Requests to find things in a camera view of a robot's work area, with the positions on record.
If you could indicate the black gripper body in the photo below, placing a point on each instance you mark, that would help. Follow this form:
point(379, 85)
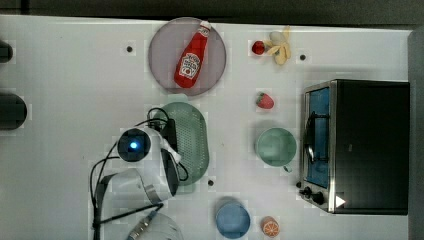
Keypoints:
point(167, 129)

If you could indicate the green plastic strainer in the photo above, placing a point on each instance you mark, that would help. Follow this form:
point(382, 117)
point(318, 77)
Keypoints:
point(192, 143)

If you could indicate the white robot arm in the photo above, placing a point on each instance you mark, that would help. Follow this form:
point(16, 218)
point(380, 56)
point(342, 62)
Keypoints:
point(148, 176)

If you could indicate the red plush ketchup bottle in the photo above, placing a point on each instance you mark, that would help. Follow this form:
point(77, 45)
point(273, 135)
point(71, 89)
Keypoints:
point(191, 60)

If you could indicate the grey round plate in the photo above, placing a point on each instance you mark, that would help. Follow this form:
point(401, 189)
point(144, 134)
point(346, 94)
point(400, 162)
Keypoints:
point(168, 44)

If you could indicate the red plush strawberry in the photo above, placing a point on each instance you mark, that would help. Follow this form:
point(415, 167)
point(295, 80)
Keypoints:
point(264, 101)

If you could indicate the green plastic cup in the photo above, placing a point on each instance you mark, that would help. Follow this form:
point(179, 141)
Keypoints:
point(276, 147)

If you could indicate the blue plastic cup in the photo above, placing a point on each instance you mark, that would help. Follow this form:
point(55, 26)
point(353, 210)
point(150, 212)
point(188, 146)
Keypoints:
point(232, 220)

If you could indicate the small red tomato toy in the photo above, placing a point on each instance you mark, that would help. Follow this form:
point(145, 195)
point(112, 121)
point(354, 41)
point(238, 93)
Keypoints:
point(258, 47)

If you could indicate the plush peeled banana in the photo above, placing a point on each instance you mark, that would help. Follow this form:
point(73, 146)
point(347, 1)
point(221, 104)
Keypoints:
point(278, 45)

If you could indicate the orange slice toy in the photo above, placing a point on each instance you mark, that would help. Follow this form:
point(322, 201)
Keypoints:
point(270, 227)

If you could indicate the black round pan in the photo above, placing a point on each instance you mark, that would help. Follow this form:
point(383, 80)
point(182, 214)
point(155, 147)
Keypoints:
point(13, 111)

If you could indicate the dark pot at corner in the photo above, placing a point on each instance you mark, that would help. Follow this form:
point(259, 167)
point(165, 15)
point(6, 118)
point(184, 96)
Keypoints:
point(6, 52)

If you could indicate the silver toaster oven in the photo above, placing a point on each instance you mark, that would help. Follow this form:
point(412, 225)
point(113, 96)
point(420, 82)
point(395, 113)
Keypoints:
point(355, 147)

